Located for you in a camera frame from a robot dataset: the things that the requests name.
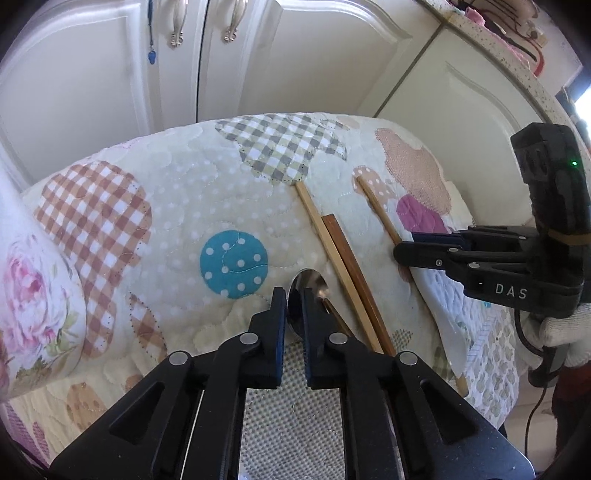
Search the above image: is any teal rimmed white utensil holder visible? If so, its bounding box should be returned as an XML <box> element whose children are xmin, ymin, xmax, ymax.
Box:
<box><xmin>0</xmin><ymin>159</ymin><xmax>88</xmax><ymax>403</ymax></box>

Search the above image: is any white corner cabinet door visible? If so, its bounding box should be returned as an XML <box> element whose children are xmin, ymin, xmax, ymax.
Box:
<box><xmin>373</xmin><ymin>25</ymin><xmax>574</xmax><ymax>224</ymax></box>

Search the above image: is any person's right hand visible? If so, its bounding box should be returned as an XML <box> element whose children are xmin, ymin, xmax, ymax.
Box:
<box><xmin>519</xmin><ymin>302</ymin><xmax>591</xmax><ymax>370</ymax></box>

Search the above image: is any light wooden chopstick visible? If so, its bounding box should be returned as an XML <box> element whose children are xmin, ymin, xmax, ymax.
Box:
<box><xmin>294</xmin><ymin>181</ymin><xmax>385</xmax><ymax>355</ymax></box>
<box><xmin>357</xmin><ymin>176</ymin><xmax>469</xmax><ymax>398</ymax></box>

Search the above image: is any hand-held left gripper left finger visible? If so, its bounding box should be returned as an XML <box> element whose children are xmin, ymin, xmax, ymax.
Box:
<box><xmin>48</xmin><ymin>287</ymin><xmax>287</xmax><ymax>480</ymax></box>

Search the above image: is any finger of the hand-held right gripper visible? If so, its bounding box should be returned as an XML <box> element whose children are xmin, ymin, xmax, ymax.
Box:
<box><xmin>412</xmin><ymin>225</ymin><xmax>542</xmax><ymax>252</ymax></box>
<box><xmin>394</xmin><ymin>241</ymin><xmax>527</xmax><ymax>283</ymax></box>

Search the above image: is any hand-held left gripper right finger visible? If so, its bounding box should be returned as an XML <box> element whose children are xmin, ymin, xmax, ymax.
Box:
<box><xmin>301</xmin><ymin>288</ymin><xmax>536</xmax><ymax>480</ymax></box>

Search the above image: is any patchwork quilted cloth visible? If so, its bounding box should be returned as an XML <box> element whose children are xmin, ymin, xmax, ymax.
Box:
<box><xmin>0</xmin><ymin>111</ymin><xmax>522</xmax><ymax>480</ymax></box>

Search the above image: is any person's right forearm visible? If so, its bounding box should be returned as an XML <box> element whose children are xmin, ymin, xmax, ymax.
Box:
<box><xmin>553</xmin><ymin>364</ymin><xmax>591</xmax><ymax>446</ymax></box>

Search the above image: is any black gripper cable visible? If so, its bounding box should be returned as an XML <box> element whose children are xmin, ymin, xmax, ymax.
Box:
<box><xmin>513</xmin><ymin>311</ymin><xmax>555</xmax><ymax>480</ymax></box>

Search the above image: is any white mesh anti-slip mat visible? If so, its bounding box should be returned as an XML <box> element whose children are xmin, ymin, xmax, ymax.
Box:
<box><xmin>240</xmin><ymin>340</ymin><xmax>348</xmax><ymax>480</ymax></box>

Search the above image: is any blue lanyard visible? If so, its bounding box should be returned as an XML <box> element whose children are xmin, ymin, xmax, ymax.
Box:
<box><xmin>144</xmin><ymin>0</ymin><xmax>161</xmax><ymax>66</ymax></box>

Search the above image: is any speckled stone countertop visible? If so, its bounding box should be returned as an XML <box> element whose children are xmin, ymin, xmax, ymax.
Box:
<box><xmin>418</xmin><ymin>0</ymin><xmax>591</xmax><ymax>121</ymax></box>

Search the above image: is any metal spoon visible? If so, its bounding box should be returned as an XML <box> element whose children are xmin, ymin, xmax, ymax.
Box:
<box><xmin>287</xmin><ymin>269</ymin><xmax>358</xmax><ymax>344</ymax></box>

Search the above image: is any dark brown wooden chopstick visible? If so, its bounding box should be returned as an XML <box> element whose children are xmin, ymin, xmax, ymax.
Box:
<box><xmin>322</xmin><ymin>213</ymin><xmax>397</xmax><ymax>357</ymax></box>

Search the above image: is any metal cabinet door handle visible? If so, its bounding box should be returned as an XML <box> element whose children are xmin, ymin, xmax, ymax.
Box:
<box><xmin>221</xmin><ymin>0</ymin><xmax>246</xmax><ymax>43</ymax></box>
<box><xmin>167</xmin><ymin>0</ymin><xmax>188</xmax><ymax>48</ymax></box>

